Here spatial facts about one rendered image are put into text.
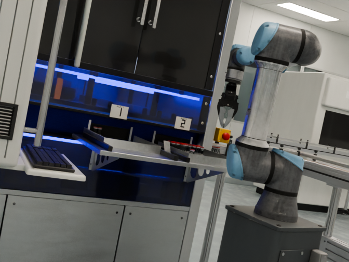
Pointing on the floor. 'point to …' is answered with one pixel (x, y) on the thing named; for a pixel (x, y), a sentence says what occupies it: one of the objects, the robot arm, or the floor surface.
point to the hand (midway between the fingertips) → (223, 125)
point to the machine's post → (231, 19)
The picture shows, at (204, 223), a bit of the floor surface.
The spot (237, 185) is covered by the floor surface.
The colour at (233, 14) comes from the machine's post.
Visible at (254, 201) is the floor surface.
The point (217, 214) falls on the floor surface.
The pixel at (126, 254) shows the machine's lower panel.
